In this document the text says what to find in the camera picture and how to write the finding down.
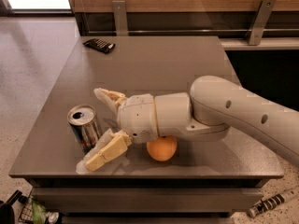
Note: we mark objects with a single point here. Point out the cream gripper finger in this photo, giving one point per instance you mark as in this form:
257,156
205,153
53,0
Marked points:
111,99
109,147

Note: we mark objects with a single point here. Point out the right metal bracket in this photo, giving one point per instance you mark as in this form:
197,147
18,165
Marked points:
260,20

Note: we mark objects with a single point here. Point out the black object on floor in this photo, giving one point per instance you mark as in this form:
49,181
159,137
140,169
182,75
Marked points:
6,210

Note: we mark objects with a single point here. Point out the wire basket with items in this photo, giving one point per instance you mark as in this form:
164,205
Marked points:
34,212

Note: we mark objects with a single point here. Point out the Red Bull can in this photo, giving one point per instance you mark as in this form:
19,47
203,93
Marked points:
85,126

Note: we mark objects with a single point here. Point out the grey cabinet drawer front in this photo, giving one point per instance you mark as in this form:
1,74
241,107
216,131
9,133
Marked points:
147,200

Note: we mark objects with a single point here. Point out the orange fruit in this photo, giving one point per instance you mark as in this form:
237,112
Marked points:
163,149

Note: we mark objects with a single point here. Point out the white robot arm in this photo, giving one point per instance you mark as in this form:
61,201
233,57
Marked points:
211,107

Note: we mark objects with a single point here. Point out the left metal bracket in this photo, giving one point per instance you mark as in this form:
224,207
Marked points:
120,17

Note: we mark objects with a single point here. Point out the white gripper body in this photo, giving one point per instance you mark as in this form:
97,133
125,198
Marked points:
136,117

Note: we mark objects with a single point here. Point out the black white striped tool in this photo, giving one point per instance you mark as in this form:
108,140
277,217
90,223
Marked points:
271,203

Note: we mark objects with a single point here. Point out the horizontal metal rail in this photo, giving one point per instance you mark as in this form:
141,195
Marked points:
240,33

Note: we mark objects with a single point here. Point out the metal bracket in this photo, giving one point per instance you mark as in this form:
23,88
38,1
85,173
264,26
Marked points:
260,20
120,17

